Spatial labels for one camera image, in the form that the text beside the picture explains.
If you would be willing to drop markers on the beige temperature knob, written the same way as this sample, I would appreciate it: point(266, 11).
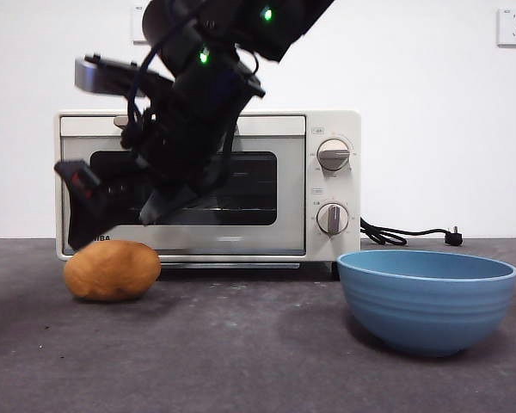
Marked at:
point(333, 155)

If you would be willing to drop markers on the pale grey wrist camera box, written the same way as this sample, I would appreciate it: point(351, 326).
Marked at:
point(90, 77)

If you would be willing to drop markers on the beige timer knob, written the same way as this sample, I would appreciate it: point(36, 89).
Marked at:
point(333, 219)

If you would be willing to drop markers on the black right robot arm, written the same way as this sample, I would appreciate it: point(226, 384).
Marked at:
point(189, 107)

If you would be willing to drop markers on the cream Toshiba toaster oven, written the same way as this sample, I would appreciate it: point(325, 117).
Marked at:
point(353, 193)

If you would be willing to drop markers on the blue bowl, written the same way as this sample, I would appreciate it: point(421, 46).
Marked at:
point(425, 314)

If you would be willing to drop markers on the brown potato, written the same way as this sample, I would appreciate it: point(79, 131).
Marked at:
point(112, 273)

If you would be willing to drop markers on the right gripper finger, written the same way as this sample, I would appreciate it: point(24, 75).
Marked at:
point(82, 193)
point(167, 202)

